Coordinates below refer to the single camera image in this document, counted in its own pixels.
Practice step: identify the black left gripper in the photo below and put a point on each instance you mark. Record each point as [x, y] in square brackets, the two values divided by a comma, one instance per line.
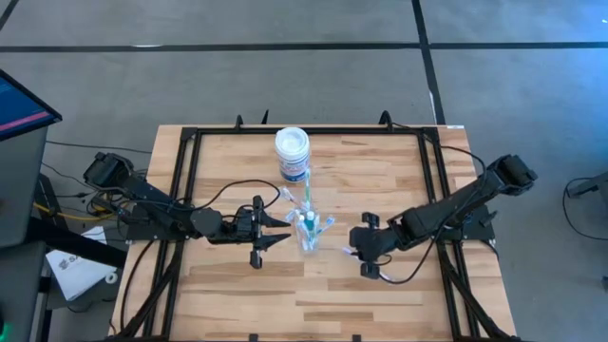
[240, 228]

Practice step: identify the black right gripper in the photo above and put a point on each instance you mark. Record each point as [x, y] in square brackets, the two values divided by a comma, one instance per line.
[375, 242]

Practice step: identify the blue mouthwash bottle white cap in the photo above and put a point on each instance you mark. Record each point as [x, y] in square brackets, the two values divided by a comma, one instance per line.
[310, 217]

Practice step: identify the green white toothbrush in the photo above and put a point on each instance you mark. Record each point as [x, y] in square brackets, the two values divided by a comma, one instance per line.
[308, 190]

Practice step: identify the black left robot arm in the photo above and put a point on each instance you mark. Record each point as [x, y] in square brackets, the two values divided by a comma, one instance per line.
[157, 204]

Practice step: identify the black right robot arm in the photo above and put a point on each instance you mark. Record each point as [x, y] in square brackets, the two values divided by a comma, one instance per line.
[456, 204]

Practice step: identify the clear acrylic organizer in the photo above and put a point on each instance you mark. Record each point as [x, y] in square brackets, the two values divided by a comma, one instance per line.
[309, 248]

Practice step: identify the white wipes canister blue label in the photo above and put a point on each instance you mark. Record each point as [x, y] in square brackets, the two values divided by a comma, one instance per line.
[292, 142]

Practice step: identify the white paper booklet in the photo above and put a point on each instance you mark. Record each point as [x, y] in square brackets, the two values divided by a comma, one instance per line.
[76, 271]

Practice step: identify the black floor beam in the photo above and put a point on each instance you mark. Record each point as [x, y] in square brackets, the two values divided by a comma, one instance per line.
[71, 242]

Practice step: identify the blue display screen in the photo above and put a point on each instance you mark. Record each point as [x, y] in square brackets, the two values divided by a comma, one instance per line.
[19, 109]

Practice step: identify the black metal table frame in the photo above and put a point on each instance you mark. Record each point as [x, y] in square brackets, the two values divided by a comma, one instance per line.
[309, 130]

